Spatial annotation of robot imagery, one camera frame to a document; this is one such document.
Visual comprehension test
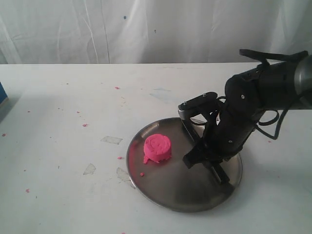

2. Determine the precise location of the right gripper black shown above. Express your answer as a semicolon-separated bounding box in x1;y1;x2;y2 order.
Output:
183;75;261;184

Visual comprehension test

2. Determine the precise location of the pink play dough lump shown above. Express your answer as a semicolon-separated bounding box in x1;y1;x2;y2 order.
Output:
143;134;172;164

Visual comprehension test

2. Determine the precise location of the black knife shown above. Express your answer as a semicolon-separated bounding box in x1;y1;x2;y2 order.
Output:
181;119;231;184

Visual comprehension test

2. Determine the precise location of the right robot arm black grey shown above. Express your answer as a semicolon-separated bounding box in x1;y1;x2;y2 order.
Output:
178;49;312;184

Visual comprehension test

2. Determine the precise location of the round stainless steel plate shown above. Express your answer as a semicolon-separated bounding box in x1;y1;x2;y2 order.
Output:
126;117;243;213

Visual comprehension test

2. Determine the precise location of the clear tape piece by plate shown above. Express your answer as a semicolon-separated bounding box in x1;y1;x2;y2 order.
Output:
116;167;136;189

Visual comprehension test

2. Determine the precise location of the clear tape piece upper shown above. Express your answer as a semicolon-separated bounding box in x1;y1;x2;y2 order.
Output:
100;136;123;145

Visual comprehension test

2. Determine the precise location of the clear tape piece lower left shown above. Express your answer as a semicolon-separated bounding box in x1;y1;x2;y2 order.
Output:
83;163;96;176

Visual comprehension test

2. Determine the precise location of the blue box at table edge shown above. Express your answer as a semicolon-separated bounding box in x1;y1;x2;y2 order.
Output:
0;83;8;104

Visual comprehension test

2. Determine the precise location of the white backdrop curtain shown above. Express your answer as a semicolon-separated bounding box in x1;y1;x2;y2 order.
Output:
0;0;312;64

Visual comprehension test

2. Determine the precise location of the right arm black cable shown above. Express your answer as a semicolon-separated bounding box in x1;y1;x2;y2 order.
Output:
239;49;308;141

